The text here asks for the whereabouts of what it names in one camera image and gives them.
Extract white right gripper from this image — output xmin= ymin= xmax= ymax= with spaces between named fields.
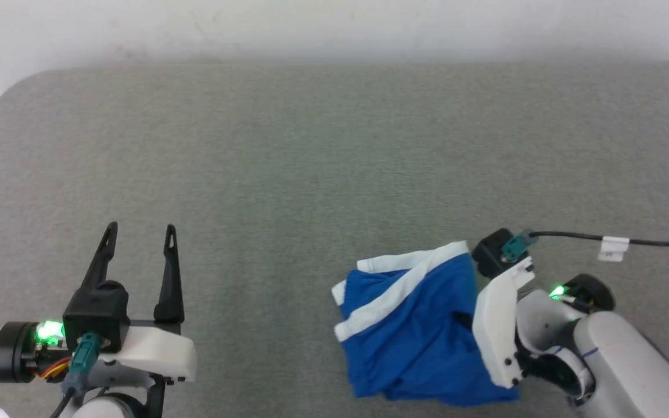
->
xmin=452 ymin=256 xmax=616 ymax=389

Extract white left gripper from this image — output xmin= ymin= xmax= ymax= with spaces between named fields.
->
xmin=0 ymin=221 xmax=197 ymax=418

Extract blue shorts with white waistband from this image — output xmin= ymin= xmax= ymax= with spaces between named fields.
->
xmin=332 ymin=241 xmax=521 ymax=407

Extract grey fabric sofa cushion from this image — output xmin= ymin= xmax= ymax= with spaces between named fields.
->
xmin=0 ymin=61 xmax=669 ymax=418

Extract left cable with teal plug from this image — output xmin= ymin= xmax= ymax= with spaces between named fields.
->
xmin=50 ymin=333 xmax=103 ymax=418

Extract cable with teal plug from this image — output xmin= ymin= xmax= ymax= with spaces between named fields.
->
xmin=50 ymin=333 xmax=103 ymax=418
xmin=502 ymin=229 xmax=669 ymax=262

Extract right cable with teal plug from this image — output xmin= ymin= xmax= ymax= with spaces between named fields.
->
xmin=502 ymin=229 xmax=669 ymax=262

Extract white label on right cable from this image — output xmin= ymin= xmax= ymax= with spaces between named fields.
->
xmin=599 ymin=236 xmax=630 ymax=262

